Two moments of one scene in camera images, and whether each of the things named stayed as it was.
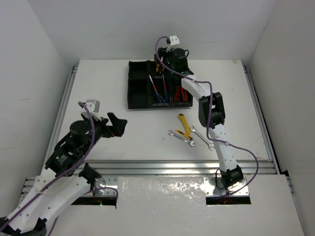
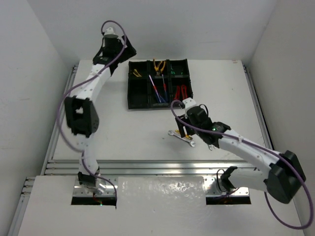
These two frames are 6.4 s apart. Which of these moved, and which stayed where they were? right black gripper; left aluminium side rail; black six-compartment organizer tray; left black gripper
Moved: right black gripper; left black gripper
Stayed: left aluminium side rail; black six-compartment organizer tray
